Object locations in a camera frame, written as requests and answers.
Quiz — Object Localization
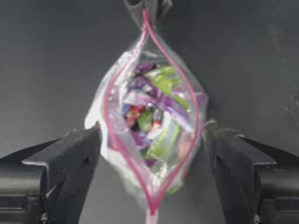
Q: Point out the clear bag with pink zip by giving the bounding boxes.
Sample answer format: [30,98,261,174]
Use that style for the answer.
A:
[82,8,209,224]

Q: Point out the purple wrapped candy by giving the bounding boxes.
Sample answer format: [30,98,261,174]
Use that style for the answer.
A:
[133,62,157,77]

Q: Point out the green wrapped candy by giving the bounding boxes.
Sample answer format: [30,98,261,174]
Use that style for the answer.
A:
[145,122,183,161]
[149,66,181,95]

